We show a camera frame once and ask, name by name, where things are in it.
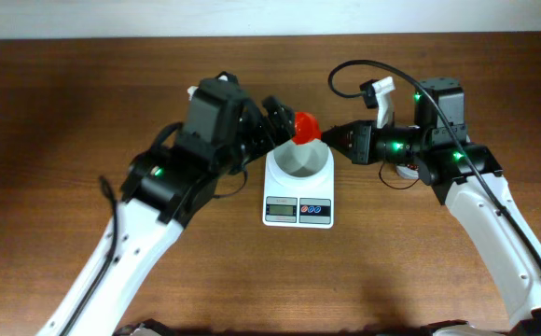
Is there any red measuring scoop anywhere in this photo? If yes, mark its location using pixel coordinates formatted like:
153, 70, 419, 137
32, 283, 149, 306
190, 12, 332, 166
292, 111, 322, 146

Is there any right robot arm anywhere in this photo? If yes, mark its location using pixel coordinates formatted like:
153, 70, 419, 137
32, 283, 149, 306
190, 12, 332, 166
322, 77, 541, 335

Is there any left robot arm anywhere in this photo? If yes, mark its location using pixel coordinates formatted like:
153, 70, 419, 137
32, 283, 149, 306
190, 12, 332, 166
39, 72, 296, 335

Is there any white round bowl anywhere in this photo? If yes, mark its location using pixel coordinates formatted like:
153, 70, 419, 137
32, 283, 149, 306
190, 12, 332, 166
272, 139, 329, 177

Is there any white digital kitchen scale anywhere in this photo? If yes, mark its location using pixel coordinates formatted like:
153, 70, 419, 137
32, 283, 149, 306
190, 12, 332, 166
262, 149, 335, 229

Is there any clear plastic bean container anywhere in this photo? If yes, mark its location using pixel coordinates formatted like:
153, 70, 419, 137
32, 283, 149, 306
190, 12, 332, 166
395, 164, 419, 180

